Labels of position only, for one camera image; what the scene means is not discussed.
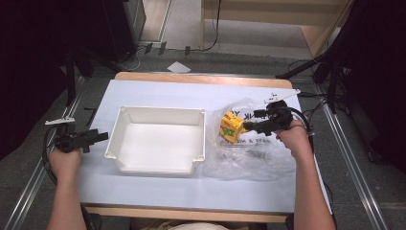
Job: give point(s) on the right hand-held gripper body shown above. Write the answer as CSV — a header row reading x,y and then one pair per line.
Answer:
x,y
278,116

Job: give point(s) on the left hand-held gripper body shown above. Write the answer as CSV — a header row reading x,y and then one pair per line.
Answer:
x,y
68,140

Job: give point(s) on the yellow snack box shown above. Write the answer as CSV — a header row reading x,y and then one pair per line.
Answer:
x,y
231,126

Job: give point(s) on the clear plastic bag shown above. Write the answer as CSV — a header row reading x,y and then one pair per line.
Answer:
x,y
252,156

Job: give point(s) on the white plastic tray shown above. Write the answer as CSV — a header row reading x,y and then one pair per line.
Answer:
x,y
156,143

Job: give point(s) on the person's left hand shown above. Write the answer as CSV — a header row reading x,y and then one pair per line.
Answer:
x,y
64,161

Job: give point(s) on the person's right hand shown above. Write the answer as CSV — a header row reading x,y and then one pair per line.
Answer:
x,y
295,140

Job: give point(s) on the black stand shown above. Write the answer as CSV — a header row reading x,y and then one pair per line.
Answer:
x,y
72,80
322,70

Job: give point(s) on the wooden table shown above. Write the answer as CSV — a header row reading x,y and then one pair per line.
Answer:
x,y
198,78

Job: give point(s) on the white table mat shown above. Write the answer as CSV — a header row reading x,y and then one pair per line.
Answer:
x,y
166,191

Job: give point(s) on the white paper sheet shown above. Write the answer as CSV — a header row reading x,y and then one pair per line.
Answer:
x,y
178,67

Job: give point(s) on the light wooden furniture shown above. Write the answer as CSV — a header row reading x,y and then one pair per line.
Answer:
x,y
319,19

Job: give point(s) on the dark cabinet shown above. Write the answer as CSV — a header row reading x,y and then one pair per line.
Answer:
x,y
123,28

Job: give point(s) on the person's light clothing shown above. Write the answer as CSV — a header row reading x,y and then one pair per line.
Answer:
x,y
188,226

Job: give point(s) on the metal floor rail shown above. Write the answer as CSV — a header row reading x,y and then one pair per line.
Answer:
x,y
354,166
35,179

